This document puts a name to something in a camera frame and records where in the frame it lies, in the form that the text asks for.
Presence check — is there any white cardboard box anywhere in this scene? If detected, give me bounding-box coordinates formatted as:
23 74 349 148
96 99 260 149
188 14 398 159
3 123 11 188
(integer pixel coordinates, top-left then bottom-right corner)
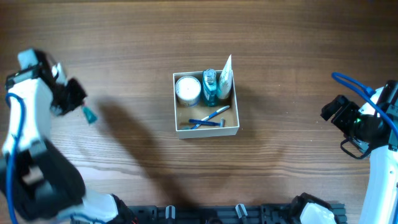
172 71 240 139

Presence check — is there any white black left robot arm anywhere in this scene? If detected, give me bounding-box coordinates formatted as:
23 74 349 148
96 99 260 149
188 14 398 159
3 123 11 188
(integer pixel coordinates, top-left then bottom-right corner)
1 49 132 223

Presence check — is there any white leaf-print cream tube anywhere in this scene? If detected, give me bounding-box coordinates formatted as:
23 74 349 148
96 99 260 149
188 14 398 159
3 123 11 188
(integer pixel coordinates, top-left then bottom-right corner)
216 55 233 100

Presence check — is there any white round jar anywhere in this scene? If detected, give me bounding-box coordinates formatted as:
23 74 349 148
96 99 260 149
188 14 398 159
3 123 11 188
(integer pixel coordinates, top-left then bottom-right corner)
175 76 201 107

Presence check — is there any red green toothpaste tube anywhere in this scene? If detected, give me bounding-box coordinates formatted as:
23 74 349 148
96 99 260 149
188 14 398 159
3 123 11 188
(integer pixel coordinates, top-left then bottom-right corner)
81 106 97 124

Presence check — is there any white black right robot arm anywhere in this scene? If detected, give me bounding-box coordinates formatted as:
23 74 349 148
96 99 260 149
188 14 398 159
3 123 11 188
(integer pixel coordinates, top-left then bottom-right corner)
321 80 397 223

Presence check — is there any blue mouthwash bottle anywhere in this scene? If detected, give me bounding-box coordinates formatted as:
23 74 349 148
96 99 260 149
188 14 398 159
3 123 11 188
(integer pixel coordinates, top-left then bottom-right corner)
202 68 217 107

